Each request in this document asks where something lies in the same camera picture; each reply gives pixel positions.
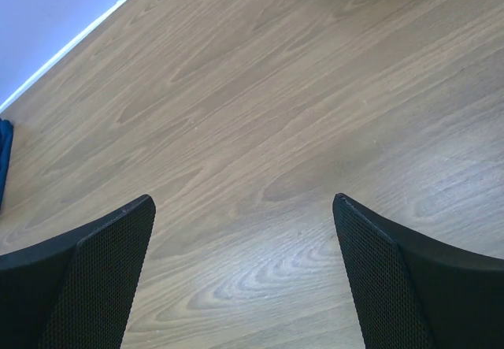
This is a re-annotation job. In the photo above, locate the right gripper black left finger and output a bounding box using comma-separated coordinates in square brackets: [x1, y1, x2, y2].
[1, 195, 156, 348]

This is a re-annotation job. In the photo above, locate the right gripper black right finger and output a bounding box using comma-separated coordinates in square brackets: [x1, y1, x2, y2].
[332, 194, 503, 348]

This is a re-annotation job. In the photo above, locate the navy blue folded t shirt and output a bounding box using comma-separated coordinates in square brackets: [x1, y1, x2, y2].
[0, 120, 13, 204]

